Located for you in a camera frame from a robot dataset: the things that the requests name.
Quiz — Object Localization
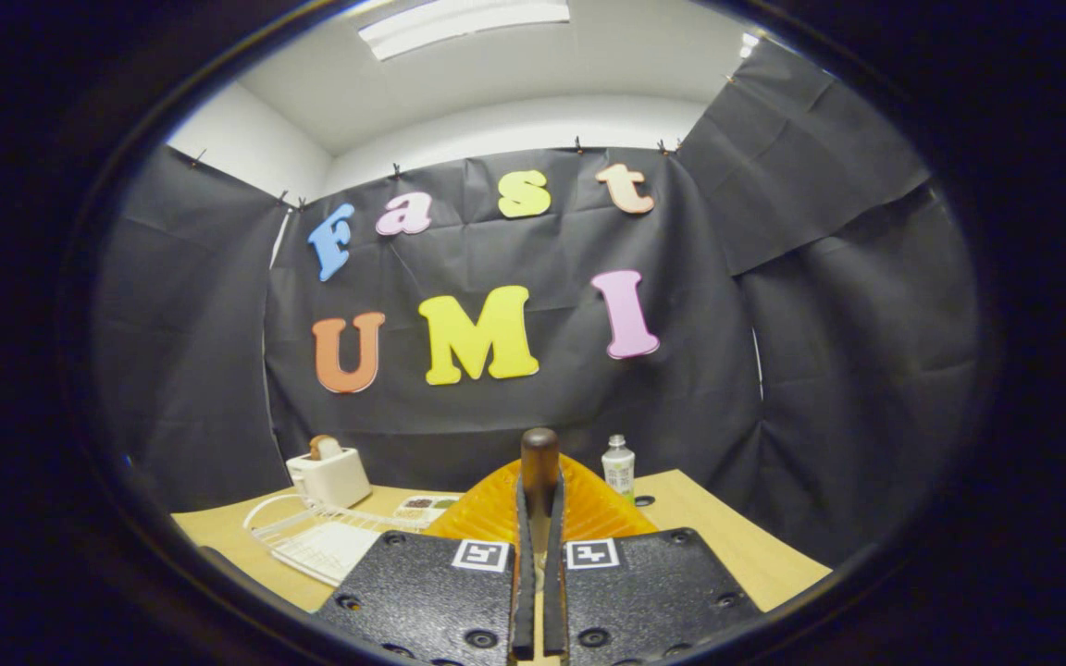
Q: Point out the ceiling light panel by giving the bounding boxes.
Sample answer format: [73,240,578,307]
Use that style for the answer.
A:
[357,0,572,62]

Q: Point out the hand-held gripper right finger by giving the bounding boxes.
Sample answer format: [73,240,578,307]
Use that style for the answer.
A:
[544,453,763,666]

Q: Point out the wooden handle spoon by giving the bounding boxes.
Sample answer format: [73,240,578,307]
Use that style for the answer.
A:
[521,427,560,556]

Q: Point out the small pale green dish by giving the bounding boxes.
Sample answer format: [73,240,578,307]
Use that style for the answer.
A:
[392,495,462,521]

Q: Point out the white wire dish rack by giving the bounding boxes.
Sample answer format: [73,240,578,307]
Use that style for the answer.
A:
[246,499,432,588]

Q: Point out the white toaster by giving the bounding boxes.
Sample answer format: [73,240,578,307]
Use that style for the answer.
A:
[286,447,372,510]

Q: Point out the green drink bottle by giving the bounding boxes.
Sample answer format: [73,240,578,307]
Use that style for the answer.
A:
[601,435,636,505]

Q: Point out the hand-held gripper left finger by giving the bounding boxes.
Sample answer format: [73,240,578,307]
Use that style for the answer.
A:
[316,460,537,666]

